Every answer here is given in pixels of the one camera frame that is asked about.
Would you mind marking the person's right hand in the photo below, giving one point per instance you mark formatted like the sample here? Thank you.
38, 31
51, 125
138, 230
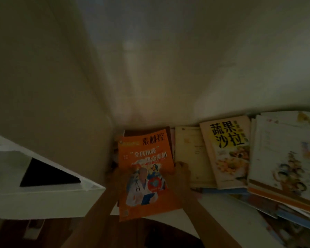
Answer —
183, 183

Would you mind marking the person's left hand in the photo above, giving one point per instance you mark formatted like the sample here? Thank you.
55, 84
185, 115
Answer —
114, 180

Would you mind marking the orange magazine doctor print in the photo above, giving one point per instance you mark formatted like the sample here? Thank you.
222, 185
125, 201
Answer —
157, 204

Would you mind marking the pile of books and magazines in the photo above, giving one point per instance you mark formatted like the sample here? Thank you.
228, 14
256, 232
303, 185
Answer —
227, 157

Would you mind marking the person's right forearm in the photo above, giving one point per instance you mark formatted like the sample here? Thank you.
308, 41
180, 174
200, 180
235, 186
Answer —
209, 227

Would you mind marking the person's left forearm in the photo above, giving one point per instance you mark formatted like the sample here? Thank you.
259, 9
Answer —
93, 224

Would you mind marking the person's dark clothing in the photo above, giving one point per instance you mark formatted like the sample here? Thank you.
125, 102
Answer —
157, 237

